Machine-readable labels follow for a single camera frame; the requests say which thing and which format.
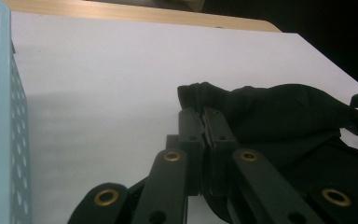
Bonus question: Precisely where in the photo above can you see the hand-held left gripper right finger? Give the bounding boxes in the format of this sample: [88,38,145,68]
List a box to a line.
[202,107,241,200]

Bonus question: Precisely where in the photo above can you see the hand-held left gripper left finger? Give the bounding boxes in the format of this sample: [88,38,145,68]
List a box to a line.
[167,106,207,197]

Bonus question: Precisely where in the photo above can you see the black shorts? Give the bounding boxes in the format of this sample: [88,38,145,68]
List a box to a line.
[176,81,358,224]

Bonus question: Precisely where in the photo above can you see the light blue plastic basket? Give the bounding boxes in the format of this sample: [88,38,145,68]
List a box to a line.
[0,0,33,224]

